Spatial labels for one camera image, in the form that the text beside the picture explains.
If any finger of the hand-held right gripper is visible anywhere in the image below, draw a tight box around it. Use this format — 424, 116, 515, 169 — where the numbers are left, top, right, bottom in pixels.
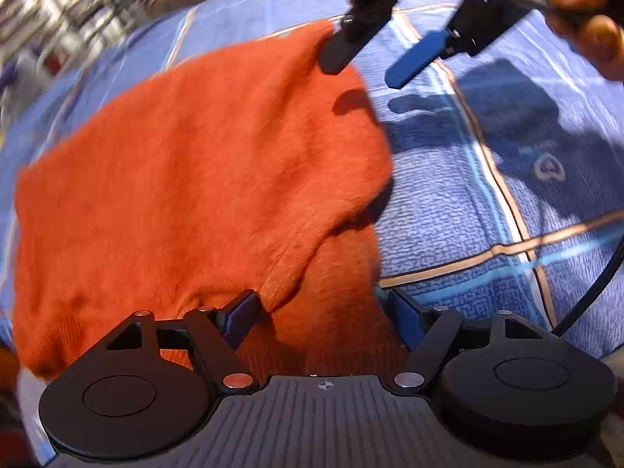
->
384, 0, 518, 90
318, 0, 397, 77

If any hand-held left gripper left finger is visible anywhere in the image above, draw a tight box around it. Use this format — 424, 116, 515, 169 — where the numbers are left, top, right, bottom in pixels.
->
100, 289, 261, 395

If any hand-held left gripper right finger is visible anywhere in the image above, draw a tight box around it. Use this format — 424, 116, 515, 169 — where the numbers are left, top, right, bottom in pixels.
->
385, 287, 543, 395

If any orange knit sweater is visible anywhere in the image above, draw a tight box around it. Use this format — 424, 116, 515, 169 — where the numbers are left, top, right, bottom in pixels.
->
12, 18, 397, 383

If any person's right hand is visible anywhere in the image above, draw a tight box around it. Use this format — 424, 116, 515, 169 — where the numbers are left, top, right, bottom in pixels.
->
540, 0, 624, 82

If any blue plaid blanket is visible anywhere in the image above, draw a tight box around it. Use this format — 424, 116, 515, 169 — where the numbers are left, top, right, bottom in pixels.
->
0, 0, 624, 362

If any black cable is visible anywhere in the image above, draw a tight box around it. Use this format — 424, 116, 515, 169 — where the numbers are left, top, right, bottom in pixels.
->
553, 241, 624, 339

